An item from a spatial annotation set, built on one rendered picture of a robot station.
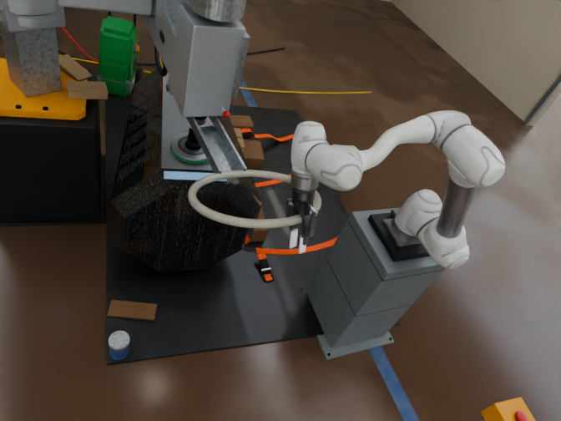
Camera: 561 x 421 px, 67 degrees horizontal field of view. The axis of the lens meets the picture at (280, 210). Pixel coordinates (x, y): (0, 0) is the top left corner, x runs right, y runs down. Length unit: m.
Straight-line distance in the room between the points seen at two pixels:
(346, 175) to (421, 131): 0.48
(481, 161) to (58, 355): 2.11
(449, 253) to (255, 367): 1.22
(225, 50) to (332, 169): 0.86
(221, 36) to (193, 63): 0.15
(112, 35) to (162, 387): 2.73
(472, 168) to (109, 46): 3.11
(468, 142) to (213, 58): 1.02
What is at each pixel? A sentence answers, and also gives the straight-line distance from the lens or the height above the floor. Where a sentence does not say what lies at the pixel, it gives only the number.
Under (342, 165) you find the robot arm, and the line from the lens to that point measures 1.14.
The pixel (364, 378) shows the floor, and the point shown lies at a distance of 2.71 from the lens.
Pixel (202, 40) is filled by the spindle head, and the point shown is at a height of 1.48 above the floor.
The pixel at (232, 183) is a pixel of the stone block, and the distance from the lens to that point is 2.22.
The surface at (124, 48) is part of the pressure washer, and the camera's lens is 3.91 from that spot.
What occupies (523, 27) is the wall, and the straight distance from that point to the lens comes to 6.82.
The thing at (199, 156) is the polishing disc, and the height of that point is 0.88.
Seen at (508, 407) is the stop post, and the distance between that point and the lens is 1.65.
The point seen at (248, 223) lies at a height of 1.26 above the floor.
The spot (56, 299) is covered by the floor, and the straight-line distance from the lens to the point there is 2.67.
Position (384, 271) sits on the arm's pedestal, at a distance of 2.10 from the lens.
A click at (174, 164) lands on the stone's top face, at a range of 2.17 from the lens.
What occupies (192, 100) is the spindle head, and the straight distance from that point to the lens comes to 1.92.
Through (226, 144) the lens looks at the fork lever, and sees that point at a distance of 1.92.
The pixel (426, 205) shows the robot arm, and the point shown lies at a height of 1.09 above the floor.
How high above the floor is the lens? 2.24
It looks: 44 degrees down
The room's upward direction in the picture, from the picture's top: 21 degrees clockwise
